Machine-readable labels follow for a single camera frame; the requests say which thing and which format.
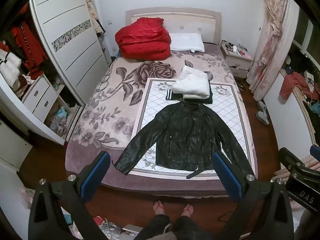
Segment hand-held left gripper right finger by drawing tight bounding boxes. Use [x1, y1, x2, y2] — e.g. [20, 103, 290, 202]
[212, 151, 294, 240]

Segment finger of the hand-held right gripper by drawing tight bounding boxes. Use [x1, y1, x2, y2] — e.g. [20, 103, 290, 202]
[309, 144, 320, 158]
[278, 147, 313, 178]

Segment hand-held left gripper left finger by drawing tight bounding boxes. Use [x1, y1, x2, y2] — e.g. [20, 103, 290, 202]
[28, 151, 111, 240]

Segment black leather jacket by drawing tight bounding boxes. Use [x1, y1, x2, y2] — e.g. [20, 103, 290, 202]
[114, 102, 254, 179]

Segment red hanging clothes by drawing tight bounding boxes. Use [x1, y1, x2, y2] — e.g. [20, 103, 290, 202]
[10, 4, 48, 79]

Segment pink striped cloth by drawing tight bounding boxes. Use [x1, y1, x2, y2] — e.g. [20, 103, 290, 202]
[271, 155, 320, 212]

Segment person's right foot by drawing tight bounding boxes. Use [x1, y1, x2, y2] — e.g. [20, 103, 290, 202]
[181, 203, 194, 218]

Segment person's foot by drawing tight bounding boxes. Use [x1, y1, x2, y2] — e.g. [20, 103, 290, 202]
[181, 203, 194, 218]
[153, 200, 167, 216]

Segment grey slippers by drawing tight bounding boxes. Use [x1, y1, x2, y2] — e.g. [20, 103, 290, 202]
[256, 101, 270, 126]

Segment colourful floor clutter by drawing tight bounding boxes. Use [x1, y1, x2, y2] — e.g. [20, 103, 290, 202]
[93, 215, 144, 240]

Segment teal bag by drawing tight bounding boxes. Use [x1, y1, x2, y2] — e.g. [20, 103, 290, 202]
[53, 107, 71, 122]

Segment purple floral blanket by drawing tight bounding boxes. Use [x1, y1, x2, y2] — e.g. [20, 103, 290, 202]
[65, 42, 240, 198]

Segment red knitted garment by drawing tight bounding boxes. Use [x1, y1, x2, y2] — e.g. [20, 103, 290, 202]
[279, 72, 311, 99]

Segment person's left foot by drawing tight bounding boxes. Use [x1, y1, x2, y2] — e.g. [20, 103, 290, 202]
[153, 200, 167, 216]

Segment person's dark pants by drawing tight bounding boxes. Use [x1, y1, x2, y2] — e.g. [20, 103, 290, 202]
[140, 214, 202, 240]

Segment white lattice floral mat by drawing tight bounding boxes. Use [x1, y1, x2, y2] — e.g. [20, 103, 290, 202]
[130, 78, 258, 180]

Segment white wardrobe drawer unit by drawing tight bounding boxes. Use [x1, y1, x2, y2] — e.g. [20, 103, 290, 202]
[21, 74, 60, 123]

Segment black folded garment white stripes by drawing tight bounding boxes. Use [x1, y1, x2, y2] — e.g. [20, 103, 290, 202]
[165, 84, 213, 105]

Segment white wardrobe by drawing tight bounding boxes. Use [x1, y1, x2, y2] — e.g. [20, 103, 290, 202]
[0, 0, 110, 170]

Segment white nightstand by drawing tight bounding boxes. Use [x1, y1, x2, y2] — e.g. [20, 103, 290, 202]
[220, 40, 252, 78]

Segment pink floral curtain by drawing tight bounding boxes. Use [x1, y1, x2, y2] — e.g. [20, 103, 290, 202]
[246, 0, 297, 102]

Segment clutter on nightstand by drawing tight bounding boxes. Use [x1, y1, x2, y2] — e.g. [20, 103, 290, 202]
[222, 40, 250, 57]

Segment white fluffy garment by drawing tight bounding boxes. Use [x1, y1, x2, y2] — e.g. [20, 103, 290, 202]
[0, 49, 22, 91]

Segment white sliding wardrobe door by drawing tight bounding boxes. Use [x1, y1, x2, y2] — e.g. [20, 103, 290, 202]
[29, 0, 110, 105]

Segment red quilt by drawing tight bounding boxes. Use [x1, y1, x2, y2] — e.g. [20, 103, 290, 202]
[115, 17, 172, 61]

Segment white pillow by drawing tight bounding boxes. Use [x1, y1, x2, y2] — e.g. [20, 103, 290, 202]
[169, 33, 205, 53]

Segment beige hanging plush items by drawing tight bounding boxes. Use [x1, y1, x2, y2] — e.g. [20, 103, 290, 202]
[85, 0, 106, 37]

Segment beige bed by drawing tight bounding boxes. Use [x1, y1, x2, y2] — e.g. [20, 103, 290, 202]
[65, 7, 259, 199]

